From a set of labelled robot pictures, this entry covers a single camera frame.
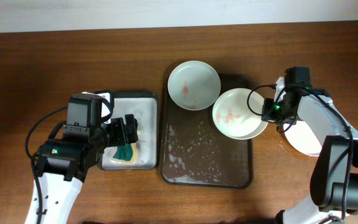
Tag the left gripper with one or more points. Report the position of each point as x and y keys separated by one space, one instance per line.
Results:
x=122 y=137

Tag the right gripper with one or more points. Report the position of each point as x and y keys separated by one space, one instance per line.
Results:
x=268 y=104

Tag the green and yellow sponge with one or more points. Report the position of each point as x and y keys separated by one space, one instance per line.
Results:
x=126 y=154

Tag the pinkish white plate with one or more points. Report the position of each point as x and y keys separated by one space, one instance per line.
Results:
x=301 y=137

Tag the white plate with rim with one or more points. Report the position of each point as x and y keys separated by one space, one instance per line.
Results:
x=237 y=116

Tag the pale green plate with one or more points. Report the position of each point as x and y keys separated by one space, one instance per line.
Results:
x=194 y=85

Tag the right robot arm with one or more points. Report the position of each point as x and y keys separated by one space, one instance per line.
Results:
x=334 y=181

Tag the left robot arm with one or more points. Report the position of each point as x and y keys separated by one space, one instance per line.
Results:
x=61 y=163

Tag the small grey sponge tray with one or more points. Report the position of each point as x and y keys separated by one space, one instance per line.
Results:
x=144 y=106

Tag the brown plastic serving tray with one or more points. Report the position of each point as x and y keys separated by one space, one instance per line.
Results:
x=194 y=152

